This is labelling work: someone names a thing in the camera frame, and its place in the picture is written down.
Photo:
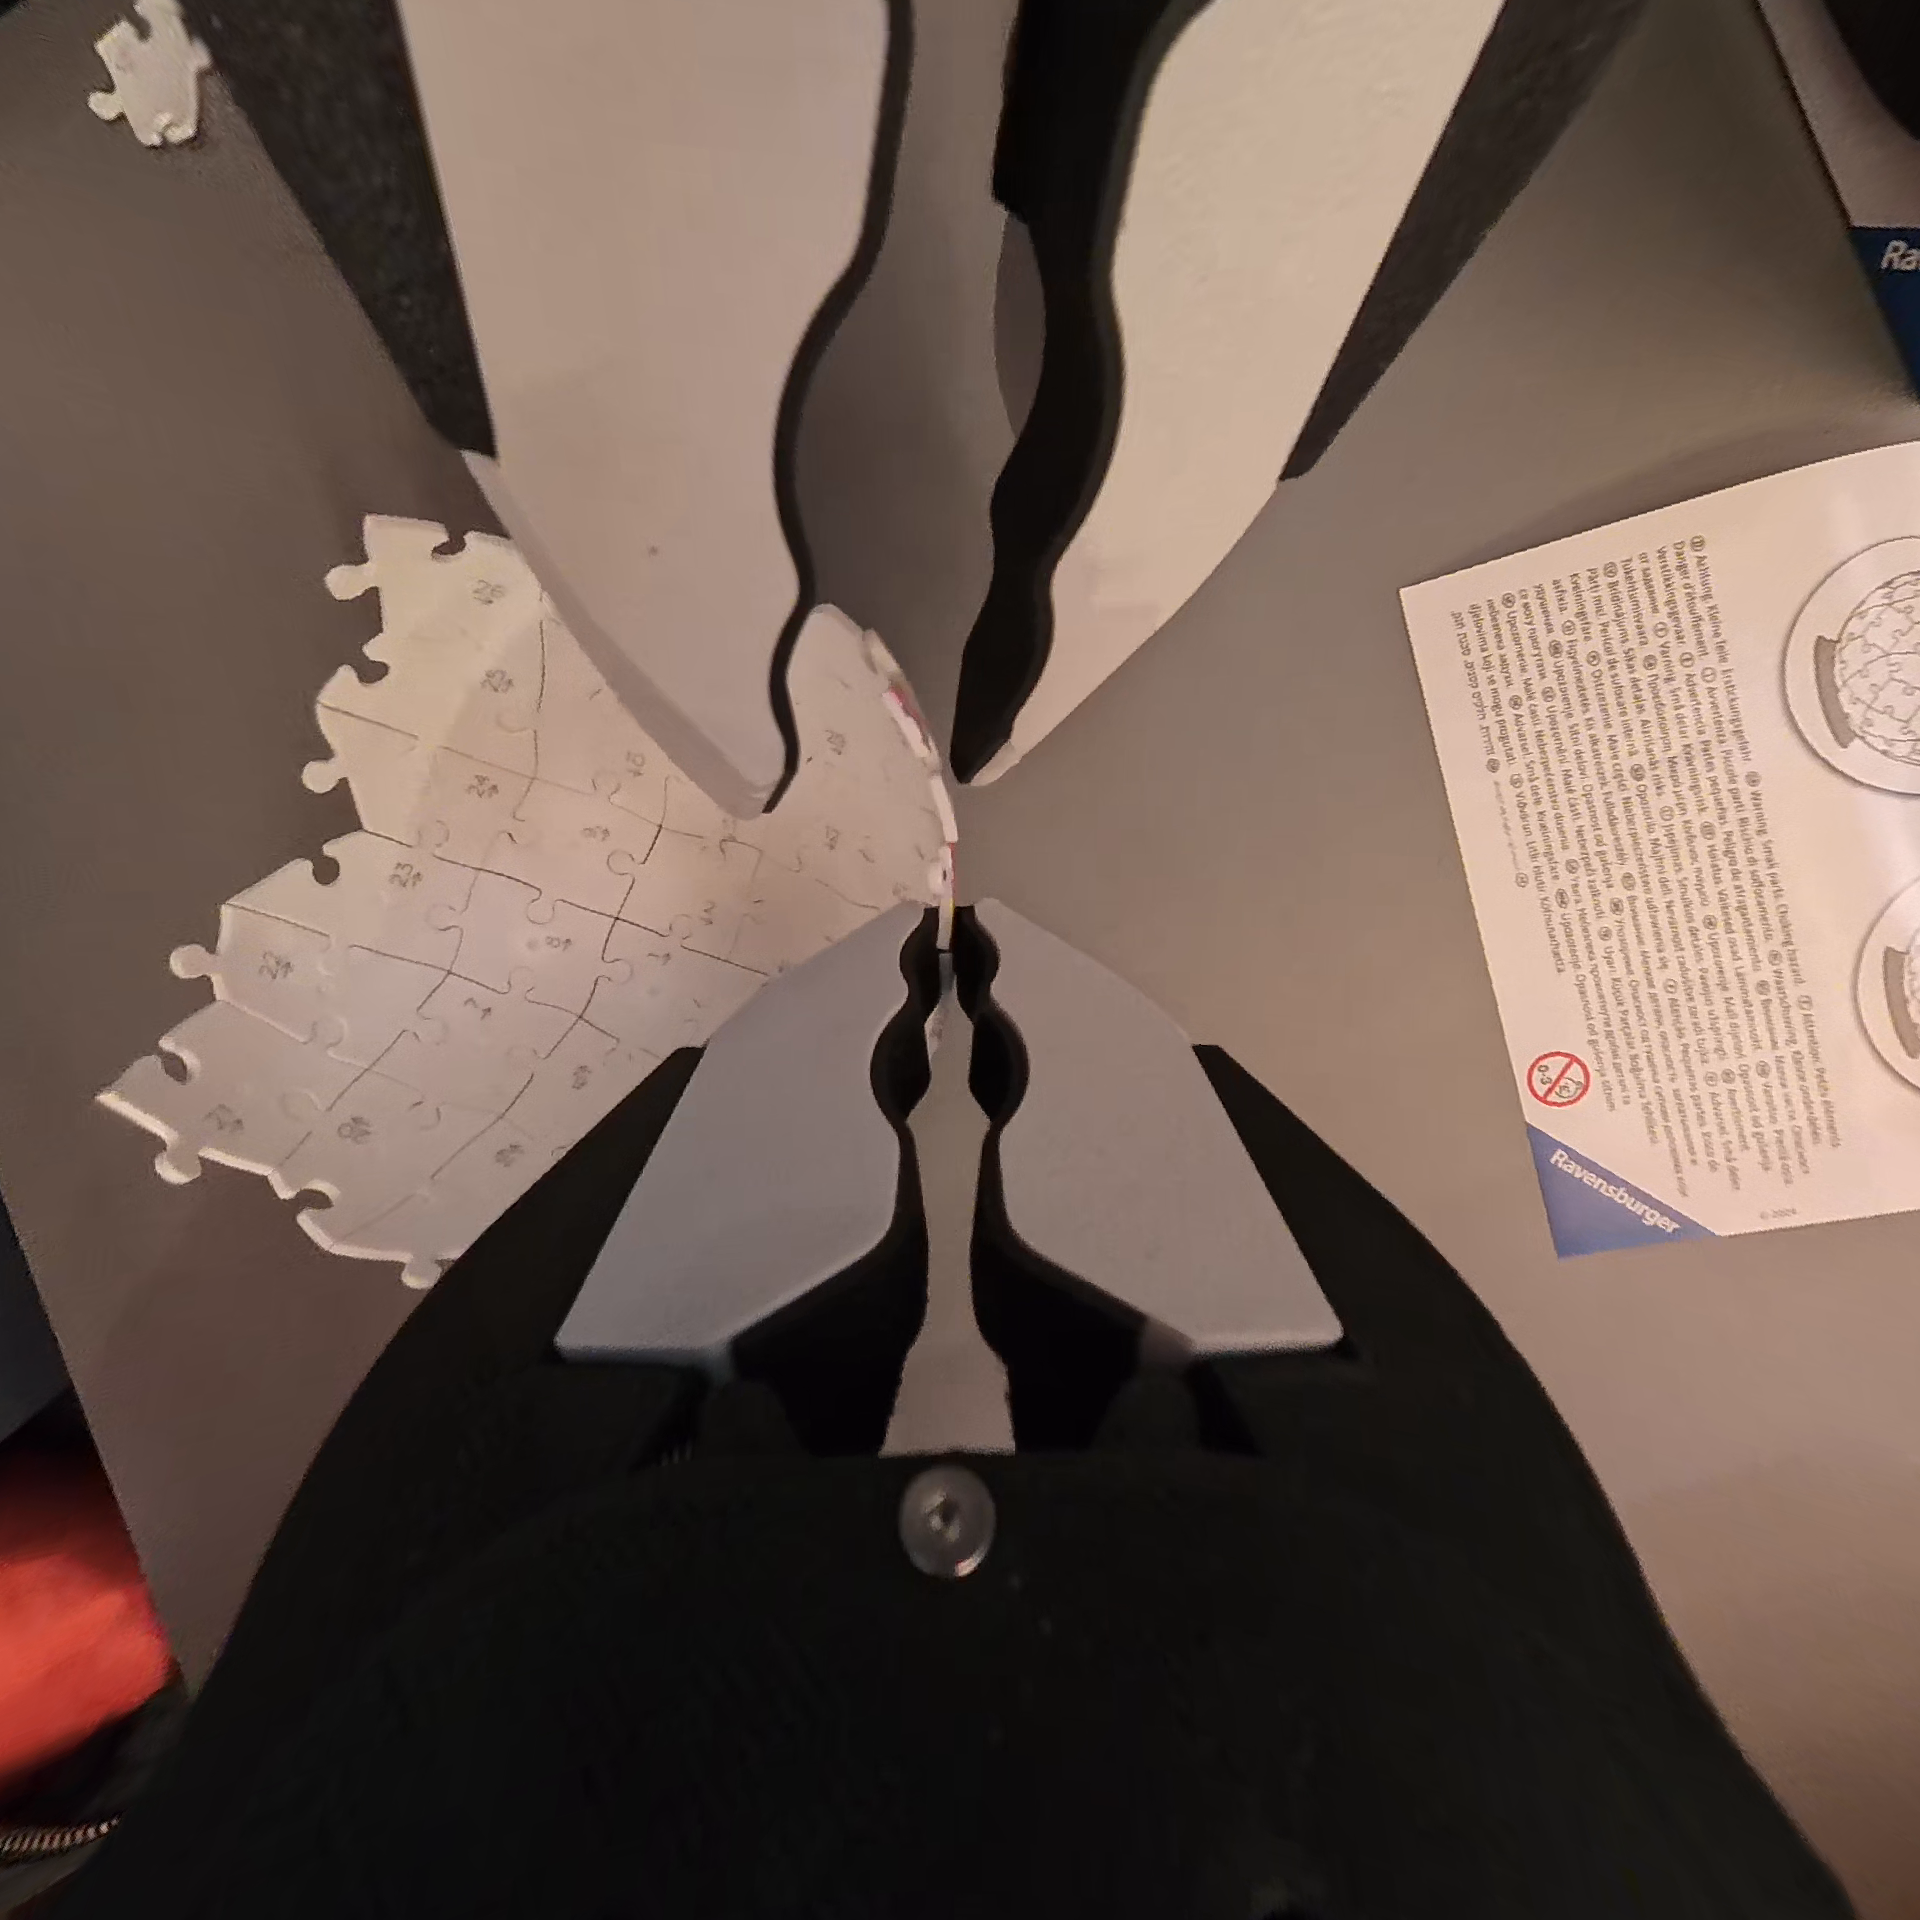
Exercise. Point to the white instruction leaflet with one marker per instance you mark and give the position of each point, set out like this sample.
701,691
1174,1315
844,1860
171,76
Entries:
1651,839

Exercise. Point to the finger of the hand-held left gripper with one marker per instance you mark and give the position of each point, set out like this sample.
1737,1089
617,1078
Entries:
628,299
1244,299

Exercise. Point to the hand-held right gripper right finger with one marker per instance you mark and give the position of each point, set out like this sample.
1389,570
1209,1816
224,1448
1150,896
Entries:
1154,1185

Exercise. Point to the partly built puzzle ball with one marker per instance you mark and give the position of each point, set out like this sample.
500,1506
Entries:
523,931

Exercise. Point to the person's dark clothing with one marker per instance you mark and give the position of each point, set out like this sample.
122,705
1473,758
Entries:
29,1320

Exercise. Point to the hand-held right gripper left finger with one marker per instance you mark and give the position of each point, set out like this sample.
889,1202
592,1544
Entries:
763,1185

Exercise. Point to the colourful puzzle box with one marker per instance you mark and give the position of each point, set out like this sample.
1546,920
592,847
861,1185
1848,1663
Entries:
1892,255

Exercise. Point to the puzzle pieces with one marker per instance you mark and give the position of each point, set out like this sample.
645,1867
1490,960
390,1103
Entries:
149,76

